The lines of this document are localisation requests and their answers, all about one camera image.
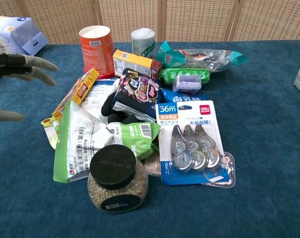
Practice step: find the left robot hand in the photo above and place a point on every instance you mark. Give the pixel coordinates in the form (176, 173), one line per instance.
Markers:
(21, 65)

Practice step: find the yellow red long packet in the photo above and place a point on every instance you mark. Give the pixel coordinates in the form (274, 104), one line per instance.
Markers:
(77, 93)

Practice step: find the yellow cardboard box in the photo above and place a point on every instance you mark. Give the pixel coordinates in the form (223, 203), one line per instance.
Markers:
(134, 62)

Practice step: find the purple plastic box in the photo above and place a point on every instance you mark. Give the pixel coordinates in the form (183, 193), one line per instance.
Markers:
(187, 83)

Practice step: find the white blue paper bag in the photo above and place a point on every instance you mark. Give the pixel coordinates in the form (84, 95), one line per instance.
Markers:
(16, 34)

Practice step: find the yellow white small packet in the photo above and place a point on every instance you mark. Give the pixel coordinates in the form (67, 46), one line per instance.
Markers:
(51, 131)

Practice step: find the orange paper cup container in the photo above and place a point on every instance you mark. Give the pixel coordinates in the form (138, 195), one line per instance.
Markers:
(96, 50)

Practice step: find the white powder bag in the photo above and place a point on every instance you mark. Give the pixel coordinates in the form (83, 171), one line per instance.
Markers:
(100, 93)

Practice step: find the green white starch bag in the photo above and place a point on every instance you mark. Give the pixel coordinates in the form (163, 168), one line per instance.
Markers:
(75, 146)

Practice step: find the black cloth item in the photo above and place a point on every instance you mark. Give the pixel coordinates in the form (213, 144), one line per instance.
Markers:
(115, 112)

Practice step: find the black floral pad package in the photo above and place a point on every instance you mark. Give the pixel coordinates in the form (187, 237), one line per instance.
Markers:
(140, 91)

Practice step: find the white green cylindrical canister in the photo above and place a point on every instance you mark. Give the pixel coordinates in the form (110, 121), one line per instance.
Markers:
(143, 43)

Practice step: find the woven folding screen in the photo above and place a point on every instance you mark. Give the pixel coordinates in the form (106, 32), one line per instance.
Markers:
(150, 18)

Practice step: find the glass jar with black lid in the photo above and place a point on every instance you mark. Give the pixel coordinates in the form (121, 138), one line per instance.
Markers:
(115, 178)

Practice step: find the green wipes pack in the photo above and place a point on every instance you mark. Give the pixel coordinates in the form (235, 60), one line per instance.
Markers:
(169, 74)

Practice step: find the blue snack packet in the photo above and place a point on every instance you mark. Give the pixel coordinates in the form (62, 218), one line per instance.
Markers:
(182, 98)

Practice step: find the clear teal plastic bag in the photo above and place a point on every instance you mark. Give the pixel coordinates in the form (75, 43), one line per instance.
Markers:
(202, 58)

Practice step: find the correction tape blister pack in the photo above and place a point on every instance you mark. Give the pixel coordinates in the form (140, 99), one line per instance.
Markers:
(189, 138)

